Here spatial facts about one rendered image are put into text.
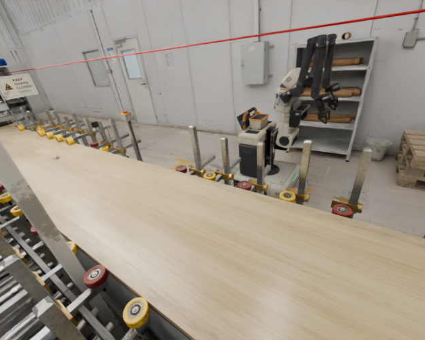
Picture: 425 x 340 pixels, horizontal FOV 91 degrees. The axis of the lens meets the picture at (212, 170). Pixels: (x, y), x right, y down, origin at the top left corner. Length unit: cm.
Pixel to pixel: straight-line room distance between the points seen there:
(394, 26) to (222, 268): 342
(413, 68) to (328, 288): 324
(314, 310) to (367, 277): 23
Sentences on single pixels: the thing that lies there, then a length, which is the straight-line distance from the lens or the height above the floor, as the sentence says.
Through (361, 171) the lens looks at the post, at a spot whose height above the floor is 105.
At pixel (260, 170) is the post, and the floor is 94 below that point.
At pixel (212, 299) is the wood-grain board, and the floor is 90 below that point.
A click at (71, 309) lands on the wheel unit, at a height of 86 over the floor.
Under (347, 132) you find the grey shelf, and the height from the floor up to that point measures 28.
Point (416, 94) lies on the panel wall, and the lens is 381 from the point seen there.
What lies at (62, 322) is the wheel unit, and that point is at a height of 107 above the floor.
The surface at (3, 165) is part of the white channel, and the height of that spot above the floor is 138.
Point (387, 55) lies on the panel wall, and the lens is 371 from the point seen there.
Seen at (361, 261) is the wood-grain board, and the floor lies 90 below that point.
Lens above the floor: 160
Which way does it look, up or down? 30 degrees down
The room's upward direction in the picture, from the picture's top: 7 degrees counter-clockwise
